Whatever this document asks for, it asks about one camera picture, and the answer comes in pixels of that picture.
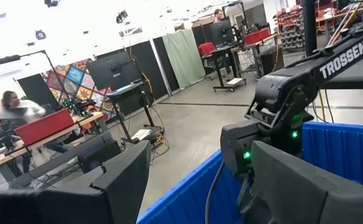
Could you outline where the black desk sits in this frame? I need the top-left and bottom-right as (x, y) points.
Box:
(201, 43), (247, 93)

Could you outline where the monitor stand grey tray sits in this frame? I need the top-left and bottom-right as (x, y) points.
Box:
(106, 79), (166, 146)

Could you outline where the blue plastic bin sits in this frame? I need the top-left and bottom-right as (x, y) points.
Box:
(136, 121), (363, 224)

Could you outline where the white paper sheet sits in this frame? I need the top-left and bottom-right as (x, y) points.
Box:
(131, 128), (152, 141)

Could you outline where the wooden work table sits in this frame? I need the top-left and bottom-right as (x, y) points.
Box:
(0, 111), (105, 187)

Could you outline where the black monitor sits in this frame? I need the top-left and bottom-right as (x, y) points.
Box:
(86, 50), (142, 91)
(209, 19), (235, 46)

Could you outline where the colourful patchwork quilt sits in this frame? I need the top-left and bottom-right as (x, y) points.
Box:
(40, 58), (117, 123)

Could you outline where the black backdrop panel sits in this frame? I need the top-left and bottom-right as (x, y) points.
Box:
(16, 73), (61, 111)

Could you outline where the person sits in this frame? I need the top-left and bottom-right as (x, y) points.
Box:
(0, 90), (47, 125)
(213, 8), (226, 24)

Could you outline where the green curtain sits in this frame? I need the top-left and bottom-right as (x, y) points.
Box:
(162, 29), (206, 90)

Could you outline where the black computer tower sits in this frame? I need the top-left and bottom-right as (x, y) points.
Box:
(77, 136), (122, 174)
(258, 46), (285, 76)

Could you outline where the black overhead camera frame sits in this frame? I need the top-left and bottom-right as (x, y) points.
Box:
(0, 49), (72, 103)

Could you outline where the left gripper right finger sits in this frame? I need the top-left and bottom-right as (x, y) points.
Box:
(250, 140), (363, 224)

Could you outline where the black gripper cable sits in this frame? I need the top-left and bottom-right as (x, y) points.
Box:
(204, 160), (226, 224)

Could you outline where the black stand pole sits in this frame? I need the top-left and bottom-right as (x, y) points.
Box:
(300, 0), (318, 57)

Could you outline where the black partition panel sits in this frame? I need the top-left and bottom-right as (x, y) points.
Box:
(152, 36), (181, 93)
(119, 39), (173, 108)

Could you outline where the red plastic bin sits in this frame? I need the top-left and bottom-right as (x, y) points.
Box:
(14, 108), (76, 146)
(242, 27), (272, 45)

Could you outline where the storage shelving with bins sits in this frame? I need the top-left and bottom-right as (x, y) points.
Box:
(276, 5), (305, 52)

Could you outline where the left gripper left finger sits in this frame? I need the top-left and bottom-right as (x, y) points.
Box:
(0, 139), (152, 224)

